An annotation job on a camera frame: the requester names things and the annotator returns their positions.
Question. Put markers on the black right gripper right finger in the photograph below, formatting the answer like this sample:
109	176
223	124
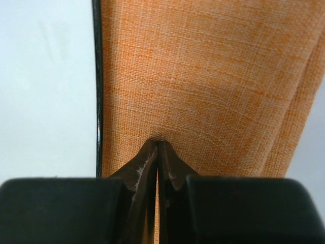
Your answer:
220	209

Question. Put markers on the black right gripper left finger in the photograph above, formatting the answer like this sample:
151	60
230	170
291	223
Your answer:
115	209

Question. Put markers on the orange cloth placemat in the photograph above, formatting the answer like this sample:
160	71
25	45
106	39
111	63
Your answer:
229	83

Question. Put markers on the white square plate black rim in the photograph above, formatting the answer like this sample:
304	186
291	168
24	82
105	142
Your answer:
50	89

